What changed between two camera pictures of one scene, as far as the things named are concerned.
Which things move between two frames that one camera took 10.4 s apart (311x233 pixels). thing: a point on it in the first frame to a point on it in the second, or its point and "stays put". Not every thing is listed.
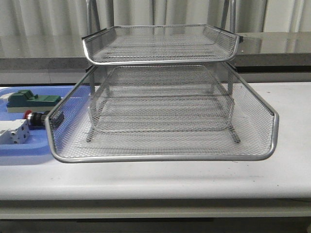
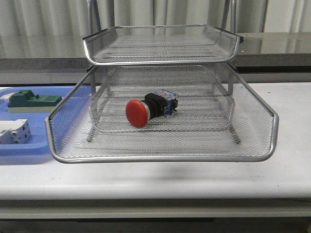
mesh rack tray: (161, 112) stays put
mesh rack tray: (159, 43) stays put
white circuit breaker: (15, 132) stays put
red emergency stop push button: (36, 119) to (161, 103)
